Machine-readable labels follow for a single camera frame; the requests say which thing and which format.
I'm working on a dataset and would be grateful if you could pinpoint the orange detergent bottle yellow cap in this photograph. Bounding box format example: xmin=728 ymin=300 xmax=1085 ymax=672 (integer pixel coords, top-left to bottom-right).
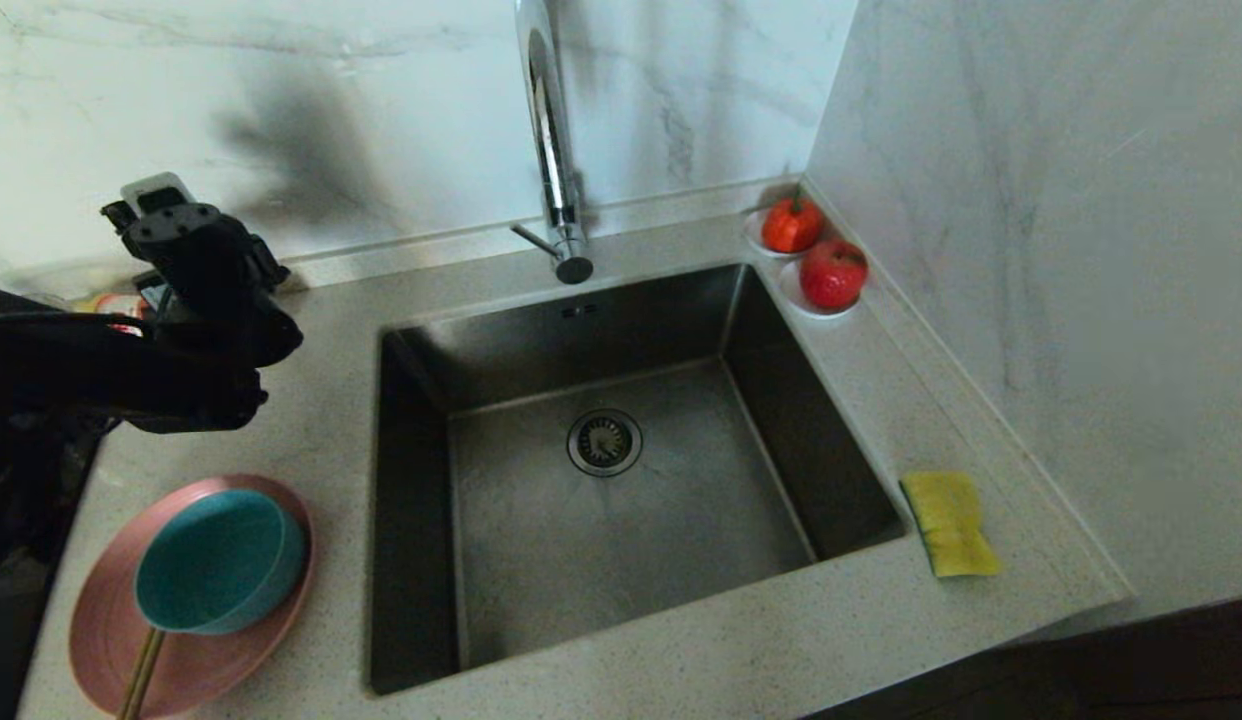
xmin=76 ymin=288 xmax=154 ymax=323

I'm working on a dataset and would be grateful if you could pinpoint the stainless steel sink basin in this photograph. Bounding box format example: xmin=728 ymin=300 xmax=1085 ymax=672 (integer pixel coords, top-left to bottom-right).
xmin=366 ymin=262 xmax=907 ymax=696

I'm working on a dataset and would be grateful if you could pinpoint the yellow and green sponge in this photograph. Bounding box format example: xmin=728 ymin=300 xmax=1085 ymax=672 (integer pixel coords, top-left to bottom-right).
xmin=899 ymin=470 xmax=1004 ymax=579

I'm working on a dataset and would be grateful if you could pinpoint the teal bowl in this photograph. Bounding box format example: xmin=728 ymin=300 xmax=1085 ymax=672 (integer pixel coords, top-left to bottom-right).
xmin=133 ymin=488 xmax=308 ymax=636

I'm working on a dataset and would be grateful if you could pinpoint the chrome kitchen faucet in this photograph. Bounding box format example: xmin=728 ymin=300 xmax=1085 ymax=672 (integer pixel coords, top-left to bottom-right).
xmin=511 ymin=0 xmax=595 ymax=286

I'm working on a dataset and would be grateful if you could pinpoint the pink round plate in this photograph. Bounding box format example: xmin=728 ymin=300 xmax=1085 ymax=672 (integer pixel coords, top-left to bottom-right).
xmin=68 ymin=473 xmax=317 ymax=716

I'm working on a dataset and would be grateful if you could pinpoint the round metal drain strainer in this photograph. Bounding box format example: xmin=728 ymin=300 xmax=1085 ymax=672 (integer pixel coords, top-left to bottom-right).
xmin=566 ymin=408 xmax=644 ymax=478

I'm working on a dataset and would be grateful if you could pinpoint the black cooktop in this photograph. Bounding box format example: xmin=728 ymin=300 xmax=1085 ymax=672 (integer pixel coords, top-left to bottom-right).
xmin=0 ymin=430 xmax=102 ymax=720

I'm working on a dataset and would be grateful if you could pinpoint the small white dish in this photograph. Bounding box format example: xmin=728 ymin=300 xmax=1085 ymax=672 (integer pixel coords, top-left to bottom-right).
xmin=744 ymin=205 xmax=827 ymax=261
xmin=778 ymin=258 xmax=862 ymax=321

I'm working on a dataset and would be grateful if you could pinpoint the red tomato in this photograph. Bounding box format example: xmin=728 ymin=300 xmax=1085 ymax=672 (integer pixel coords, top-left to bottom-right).
xmin=761 ymin=190 xmax=824 ymax=254

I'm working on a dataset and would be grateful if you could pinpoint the red apple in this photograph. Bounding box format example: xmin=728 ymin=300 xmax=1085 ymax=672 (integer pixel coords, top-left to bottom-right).
xmin=801 ymin=238 xmax=870 ymax=311

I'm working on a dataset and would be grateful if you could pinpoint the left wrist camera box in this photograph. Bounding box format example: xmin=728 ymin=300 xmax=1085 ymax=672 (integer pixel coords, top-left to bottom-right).
xmin=101 ymin=172 xmax=222 ymax=246

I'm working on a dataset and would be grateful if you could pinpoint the gold slim utensil handle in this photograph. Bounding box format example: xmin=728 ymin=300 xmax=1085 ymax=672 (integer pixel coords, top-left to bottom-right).
xmin=116 ymin=625 xmax=168 ymax=720

